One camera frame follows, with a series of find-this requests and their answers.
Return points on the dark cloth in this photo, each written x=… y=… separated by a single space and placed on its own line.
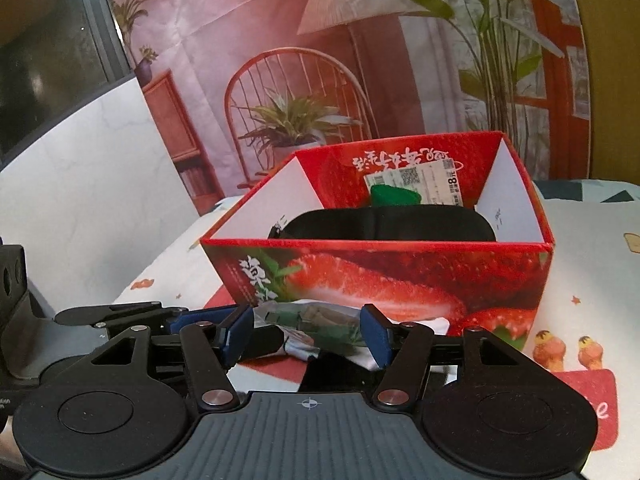
x=330 y=372

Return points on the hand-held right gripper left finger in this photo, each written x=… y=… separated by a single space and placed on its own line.
x=237 y=332

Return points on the wall poster with plants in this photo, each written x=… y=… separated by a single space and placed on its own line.
x=250 y=35

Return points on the black eye mask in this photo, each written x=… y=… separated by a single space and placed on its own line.
x=375 y=225

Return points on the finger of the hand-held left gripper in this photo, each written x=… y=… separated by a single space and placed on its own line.
x=200 y=315

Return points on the printed cartoon tablecloth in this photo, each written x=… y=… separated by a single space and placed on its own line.
x=590 y=280

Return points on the red strawberry print box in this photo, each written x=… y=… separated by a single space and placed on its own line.
x=400 y=280

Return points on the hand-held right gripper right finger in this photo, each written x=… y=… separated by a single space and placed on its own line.
x=375 y=335

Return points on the dark window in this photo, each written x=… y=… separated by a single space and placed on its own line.
x=50 y=35

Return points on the yellow board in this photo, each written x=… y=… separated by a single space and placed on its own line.
x=615 y=85

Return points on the silvery satin cloth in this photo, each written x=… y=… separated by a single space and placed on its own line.
x=310 y=330

